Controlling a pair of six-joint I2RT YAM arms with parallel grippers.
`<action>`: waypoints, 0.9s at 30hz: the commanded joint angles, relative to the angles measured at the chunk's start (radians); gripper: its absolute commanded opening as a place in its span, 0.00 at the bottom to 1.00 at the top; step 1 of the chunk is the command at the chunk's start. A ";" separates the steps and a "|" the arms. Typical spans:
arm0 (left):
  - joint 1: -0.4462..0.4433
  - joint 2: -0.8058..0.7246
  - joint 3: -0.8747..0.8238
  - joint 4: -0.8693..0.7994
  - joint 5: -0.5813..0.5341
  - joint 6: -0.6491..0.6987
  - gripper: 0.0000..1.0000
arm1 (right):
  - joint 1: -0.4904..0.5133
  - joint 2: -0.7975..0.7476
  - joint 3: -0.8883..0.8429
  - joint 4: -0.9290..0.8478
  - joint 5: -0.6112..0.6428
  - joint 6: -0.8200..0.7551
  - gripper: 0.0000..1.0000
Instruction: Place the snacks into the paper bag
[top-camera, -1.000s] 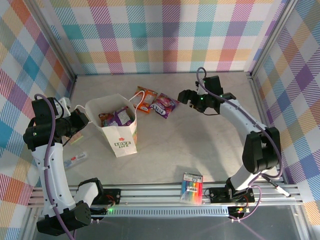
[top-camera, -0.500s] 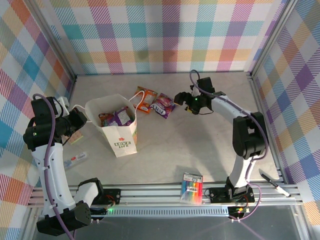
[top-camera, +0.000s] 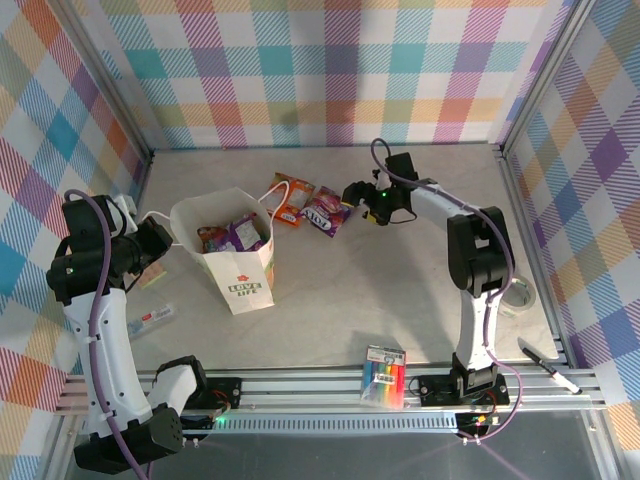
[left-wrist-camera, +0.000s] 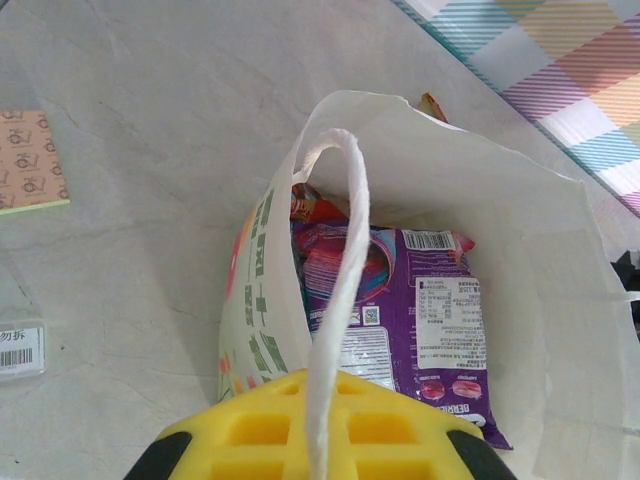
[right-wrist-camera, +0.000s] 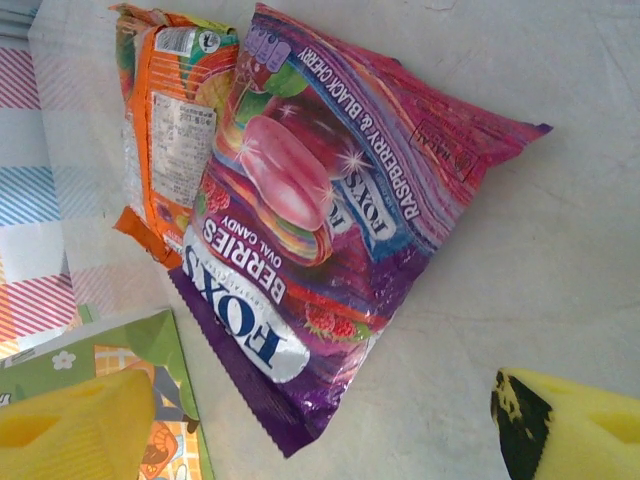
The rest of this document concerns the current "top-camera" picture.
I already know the purple Fox's candy packet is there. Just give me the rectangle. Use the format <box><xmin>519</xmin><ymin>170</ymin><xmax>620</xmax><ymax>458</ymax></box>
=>
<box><xmin>298</xmin><ymin>185</ymin><xmax>354</xmax><ymax>239</ymax></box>

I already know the red cookie bag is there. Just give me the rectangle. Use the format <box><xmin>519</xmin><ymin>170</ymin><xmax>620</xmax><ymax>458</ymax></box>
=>
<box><xmin>196</xmin><ymin>226</ymin><xmax>226</xmax><ymax>254</ymax></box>

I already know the orange snack packet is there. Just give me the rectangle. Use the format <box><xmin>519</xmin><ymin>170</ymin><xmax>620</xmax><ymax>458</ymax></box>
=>
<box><xmin>264</xmin><ymin>172</ymin><xmax>316</xmax><ymax>229</ymax></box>

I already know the purple white snack packet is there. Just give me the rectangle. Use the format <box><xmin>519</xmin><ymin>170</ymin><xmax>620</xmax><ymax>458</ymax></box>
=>
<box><xmin>222</xmin><ymin>213</ymin><xmax>267</xmax><ymax>254</ymax></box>

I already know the green picnic print paper bag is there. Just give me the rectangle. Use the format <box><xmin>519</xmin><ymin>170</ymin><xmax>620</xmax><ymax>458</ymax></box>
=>
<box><xmin>141</xmin><ymin>180</ymin><xmax>294</xmax><ymax>316</ymax></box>

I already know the sponge pad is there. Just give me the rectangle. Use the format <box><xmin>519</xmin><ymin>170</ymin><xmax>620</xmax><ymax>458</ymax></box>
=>
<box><xmin>139</xmin><ymin>259</ymin><xmax>169</xmax><ymax>291</ymax></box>

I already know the colourful highlighter pack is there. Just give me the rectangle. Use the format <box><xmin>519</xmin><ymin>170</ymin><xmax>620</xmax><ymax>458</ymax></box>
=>
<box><xmin>360</xmin><ymin>343</ymin><xmax>407</xmax><ymax>410</ymax></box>

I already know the clear tape roll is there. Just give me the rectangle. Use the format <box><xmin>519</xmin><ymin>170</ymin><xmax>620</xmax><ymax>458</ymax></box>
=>
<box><xmin>499</xmin><ymin>273</ymin><xmax>537</xmax><ymax>319</ymax></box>

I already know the left controller board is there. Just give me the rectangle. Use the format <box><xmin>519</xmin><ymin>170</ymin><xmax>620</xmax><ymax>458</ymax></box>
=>
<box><xmin>171</xmin><ymin>413</ymin><xmax>225</xmax><ymax>448</ymax></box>

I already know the controller board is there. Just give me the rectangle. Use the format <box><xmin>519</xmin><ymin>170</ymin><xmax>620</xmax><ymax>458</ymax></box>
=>
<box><xmin>455</xmin><ymin>410</ymin><xmax>502</xmax><ymax>446</ymax></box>
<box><xmin>171</xmin><ymin>413</ymin><xmax>225</xmax><ymax>448</ymax></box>

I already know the black white marker pen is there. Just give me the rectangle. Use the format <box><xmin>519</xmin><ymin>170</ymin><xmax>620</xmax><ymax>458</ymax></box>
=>
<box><xmin>518</xmin><ymin>346</ymin><xmax>584</xmax><ymax>395</ymax></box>

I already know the right controller board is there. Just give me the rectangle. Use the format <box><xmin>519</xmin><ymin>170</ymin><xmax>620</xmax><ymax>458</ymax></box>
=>
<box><xmin>455</xmin><ymin>410</ymin><xmax>502</xmax><ymax>446</ymax></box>

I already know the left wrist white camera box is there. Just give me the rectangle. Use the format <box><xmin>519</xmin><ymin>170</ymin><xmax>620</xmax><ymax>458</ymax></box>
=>
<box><xmin>115</xmin><ymin>193</ymin><xmax>140</xmax><ymax>232</ymax></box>

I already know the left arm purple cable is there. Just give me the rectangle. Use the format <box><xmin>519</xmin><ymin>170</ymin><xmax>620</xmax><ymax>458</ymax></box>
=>
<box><xmin>63</xmin><ymin>188</ymin><xmax>156</xmax><ymax>480</ymax></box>

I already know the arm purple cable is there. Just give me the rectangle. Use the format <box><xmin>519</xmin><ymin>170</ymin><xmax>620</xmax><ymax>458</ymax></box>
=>
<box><xmin>63</xmin><ymin>188</ymin><xmax>156</xmax><ymax>480</ymax></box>
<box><xmin>370</xmin><ymin>138</ymin><xmax>524</xmax><ymax>444</ymax></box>

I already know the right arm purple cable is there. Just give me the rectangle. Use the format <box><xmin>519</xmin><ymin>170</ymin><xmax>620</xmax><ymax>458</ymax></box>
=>
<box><xmin>370</xmin><ymin>138</ymin><xmax>524</xmax><ymax>444</ymax></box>

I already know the aluminium side rail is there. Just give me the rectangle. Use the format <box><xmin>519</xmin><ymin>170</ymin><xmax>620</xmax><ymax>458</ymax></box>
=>
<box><xmin>497</xmin><ymin>144</ymin><xmax>574</xmax><ymax>369</ymax></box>

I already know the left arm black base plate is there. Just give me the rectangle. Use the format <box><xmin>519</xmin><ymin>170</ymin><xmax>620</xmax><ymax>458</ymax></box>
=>
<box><xmin>197</xmin><ymin>375</ymin><xmax>245</xmax><ymax>410</ymax></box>

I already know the aluminium frame post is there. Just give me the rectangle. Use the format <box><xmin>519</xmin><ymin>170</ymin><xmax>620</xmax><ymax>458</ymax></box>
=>
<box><xmin>49</xmin><ymin>0</ymin><xmax>156</xmax><ymax>161</ymax></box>
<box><xmin>496</xmin><ymin>0</ymin><xmax>604</xmax><ymax>161</ymax></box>

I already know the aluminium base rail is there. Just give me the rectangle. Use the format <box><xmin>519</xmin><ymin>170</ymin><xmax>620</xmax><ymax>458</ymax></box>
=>
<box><xmin>54</xmin><ymin>367</ymin><xmax>609</xmax><ymax>419</ymax></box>

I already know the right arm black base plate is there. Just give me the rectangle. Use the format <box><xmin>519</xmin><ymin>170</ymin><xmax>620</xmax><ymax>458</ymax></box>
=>
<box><xmin>417</xmin><ymin>372</ymin><xmax>512</xmax><ymax>407</ymax></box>

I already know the slotted metal cable duct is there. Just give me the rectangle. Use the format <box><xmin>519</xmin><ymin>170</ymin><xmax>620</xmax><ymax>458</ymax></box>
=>
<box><xmin>74</xmin><ymin>416</ymin><xmax>461</xmax><ymax>435</ymax></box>

